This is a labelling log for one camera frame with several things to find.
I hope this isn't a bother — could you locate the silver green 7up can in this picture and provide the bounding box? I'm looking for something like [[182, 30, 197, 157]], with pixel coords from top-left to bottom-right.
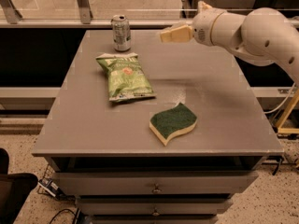
[[111, 15, 131, 51]]

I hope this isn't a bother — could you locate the top grey drawer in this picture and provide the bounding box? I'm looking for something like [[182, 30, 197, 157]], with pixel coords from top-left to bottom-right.
[[52, 171, 258, 196]]

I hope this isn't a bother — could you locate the black floor cable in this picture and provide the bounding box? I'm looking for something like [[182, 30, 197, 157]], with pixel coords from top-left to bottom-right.
[[47, 207, 82, 224]]

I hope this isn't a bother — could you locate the grey drawer cabinet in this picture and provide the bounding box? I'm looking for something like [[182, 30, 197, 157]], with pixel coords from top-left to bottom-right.
[[34, 30, 283, 224]]

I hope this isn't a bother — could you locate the black office chair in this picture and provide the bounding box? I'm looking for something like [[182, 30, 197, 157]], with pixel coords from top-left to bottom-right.
[[0, 148, 38, 224]]

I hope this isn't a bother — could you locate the yellow frame stand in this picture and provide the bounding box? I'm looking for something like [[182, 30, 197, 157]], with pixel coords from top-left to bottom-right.
[[275, 90, 299, 134]]

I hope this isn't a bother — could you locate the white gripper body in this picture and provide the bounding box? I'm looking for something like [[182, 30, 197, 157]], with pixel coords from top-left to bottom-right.
[[192, 7, 227, 47]]

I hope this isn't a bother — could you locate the metal window railing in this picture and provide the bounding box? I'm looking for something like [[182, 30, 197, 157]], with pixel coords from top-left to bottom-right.
[[0, 0, 298, 28]]

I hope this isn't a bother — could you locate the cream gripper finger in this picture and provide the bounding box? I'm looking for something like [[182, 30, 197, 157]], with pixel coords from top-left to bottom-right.
[[197, 1, 212, 13], [160, 24, 192, 43]]

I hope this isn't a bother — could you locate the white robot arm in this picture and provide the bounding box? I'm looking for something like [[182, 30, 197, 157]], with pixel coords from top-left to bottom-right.
[[160, 1, 299, 84]]

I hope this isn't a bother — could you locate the green yellow scrub sponge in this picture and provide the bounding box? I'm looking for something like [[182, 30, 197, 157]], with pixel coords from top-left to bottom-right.
[[149, 103, 197, 147]]

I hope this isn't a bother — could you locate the grey drawer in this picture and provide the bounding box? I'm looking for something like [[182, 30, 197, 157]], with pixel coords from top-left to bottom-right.
[[52, 171, 258, 196], [77, 198, 233, 216]]

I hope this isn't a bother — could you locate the wire basket with box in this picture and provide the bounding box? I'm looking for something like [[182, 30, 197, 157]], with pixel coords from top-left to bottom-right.
[[37, 165, 64, 200]]

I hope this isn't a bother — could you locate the green chip bag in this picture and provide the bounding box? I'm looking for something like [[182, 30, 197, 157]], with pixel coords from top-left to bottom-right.
[[96, 53, 155, 102]]

